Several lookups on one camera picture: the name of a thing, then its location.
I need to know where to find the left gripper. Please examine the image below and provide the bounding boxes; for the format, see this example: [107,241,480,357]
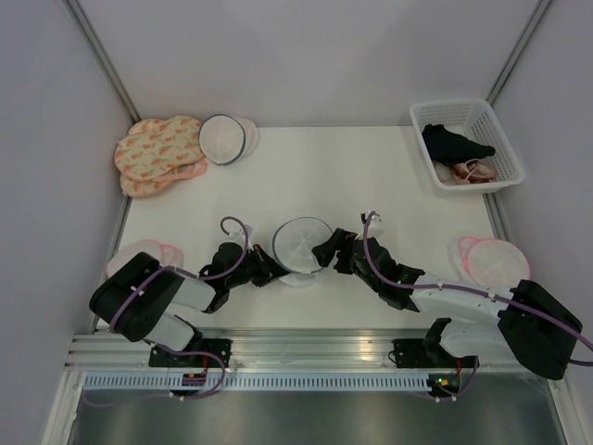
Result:
[226,244,292,289]

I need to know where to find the blue-zip mesh laundry bag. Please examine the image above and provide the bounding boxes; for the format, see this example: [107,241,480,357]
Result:
[271,217,333,287]

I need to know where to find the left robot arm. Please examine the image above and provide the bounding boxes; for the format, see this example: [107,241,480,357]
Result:
[89,242,288,367]

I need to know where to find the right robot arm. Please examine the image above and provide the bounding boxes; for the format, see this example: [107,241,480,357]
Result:
[312,229,583,380]

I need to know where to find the pink-trim mesh bag left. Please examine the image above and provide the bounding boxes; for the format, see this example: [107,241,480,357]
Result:
[106,239,184,279]

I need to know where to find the pink-trim mesh bag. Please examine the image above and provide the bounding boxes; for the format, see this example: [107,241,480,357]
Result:
[447,236,531,289]
[106,239,184,279]

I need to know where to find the white mesh bag behind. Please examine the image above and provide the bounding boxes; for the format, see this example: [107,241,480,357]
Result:
[236,118,259,158]

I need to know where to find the black bra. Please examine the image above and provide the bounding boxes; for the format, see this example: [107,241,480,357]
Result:
[422,124,496,166]

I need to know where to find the pink-trim mesh bag right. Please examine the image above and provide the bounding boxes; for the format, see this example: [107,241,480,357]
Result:
[447,236,531,289]

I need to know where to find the floral laundry bag bottom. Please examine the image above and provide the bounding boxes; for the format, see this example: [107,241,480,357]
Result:
[120,174,172,198]

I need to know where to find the floral laundry bag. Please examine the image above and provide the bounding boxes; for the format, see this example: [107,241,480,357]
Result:
[120,174,172,198]
[114,116,204,182]

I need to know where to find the pink bra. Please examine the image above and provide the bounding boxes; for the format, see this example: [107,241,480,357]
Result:
[449,159,498,185]

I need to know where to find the floral laundry bag top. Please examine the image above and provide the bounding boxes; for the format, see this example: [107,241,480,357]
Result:
[114,116,204,182]

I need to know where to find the white plastic basket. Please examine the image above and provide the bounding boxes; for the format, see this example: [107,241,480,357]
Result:
[410,98,525,196]

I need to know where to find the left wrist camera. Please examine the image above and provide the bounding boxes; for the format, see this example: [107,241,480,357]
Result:
[237,225,253,249]

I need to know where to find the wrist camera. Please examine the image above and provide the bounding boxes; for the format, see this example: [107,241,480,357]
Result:
[237,225,253,249]
[360,210,384,238]

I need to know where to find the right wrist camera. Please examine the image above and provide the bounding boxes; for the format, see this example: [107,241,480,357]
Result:
[360,210,384,238]

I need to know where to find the aluminium rail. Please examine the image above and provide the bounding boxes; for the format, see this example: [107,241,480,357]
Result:
[64,326,557,372]

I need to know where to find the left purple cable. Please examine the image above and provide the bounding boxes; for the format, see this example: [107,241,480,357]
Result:
[82,215,254,408]

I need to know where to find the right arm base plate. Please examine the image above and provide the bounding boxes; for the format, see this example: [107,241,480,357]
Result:
[389,338,475,370]

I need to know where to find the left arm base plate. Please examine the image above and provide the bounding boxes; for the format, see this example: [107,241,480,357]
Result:
[148,338,233,369]

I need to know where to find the white slotted cable duct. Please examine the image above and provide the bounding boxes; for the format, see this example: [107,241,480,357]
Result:
[83,372,430,392]

